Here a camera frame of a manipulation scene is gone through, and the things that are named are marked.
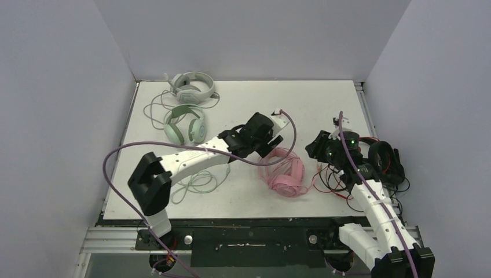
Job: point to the mint green headphones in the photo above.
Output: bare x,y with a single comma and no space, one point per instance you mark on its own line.
187,123

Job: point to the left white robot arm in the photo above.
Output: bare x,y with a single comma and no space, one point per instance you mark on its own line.
153,177

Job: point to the pink cat-ear headphones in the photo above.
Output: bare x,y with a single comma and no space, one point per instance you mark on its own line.
286,177

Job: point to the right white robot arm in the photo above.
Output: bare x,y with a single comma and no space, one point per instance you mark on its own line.
393,251

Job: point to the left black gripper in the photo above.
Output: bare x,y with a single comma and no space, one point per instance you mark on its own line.
270,142

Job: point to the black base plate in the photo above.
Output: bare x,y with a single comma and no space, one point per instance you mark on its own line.
260,242

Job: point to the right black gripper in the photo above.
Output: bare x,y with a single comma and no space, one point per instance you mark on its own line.
318,144

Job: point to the white gaming headset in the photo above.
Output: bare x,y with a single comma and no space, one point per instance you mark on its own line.
187,88

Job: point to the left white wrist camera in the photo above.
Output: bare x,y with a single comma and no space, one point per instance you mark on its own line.
280,121

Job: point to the red and black headphones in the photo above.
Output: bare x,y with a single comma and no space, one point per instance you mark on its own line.
386,161

